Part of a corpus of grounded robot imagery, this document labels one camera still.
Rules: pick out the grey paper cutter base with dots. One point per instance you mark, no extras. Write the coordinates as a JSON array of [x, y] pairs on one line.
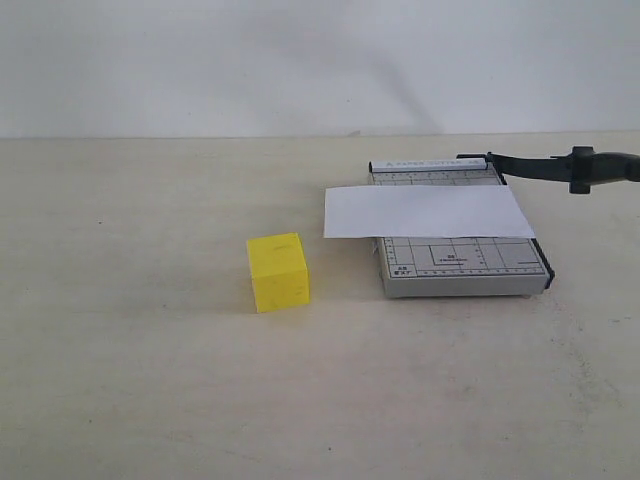
[[455, 267]]

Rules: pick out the black cutter blade arm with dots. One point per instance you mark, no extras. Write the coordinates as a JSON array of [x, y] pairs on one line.
[[581, 169]]

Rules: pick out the white paper sheet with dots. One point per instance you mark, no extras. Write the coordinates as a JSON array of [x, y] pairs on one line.
[[420, 211]]

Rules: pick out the yellow foam cube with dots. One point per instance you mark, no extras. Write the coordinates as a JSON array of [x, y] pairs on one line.
[[279, 272]]

